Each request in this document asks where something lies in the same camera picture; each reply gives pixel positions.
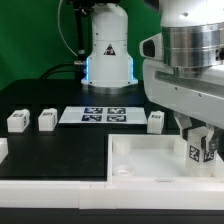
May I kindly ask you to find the white square tabletop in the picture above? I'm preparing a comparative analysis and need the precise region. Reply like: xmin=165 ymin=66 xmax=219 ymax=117
xmin=108 ymin=134 xmax=224 ymax=182

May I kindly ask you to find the white thin cable left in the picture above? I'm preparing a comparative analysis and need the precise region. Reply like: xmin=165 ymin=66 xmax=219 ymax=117
xmin=57 ymin=0 xmax=79 ymax=58

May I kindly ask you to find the white AprilTag sheet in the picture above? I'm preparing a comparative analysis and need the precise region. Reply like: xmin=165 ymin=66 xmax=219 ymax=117
xmin=59 ymin=106 xmax=146 ymax=124

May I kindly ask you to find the white U-shaped obstacle fence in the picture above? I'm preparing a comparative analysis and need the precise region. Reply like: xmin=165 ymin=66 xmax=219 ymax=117
xmin=0 ymin=137 xmax=224 ymax=211

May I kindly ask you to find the black cable bundle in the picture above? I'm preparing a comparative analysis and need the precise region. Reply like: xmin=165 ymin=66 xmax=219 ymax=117
xmin=39 ymin=62 xmax=88 ymax=80

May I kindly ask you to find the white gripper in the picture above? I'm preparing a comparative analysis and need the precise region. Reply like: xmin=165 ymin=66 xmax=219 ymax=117
xmin=143 ymin=59 xmax=224 ymax=152

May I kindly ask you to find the black camera pole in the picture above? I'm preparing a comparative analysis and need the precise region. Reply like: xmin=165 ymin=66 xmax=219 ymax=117
xmin=66 ymin=0 xmax=95 ymax=61

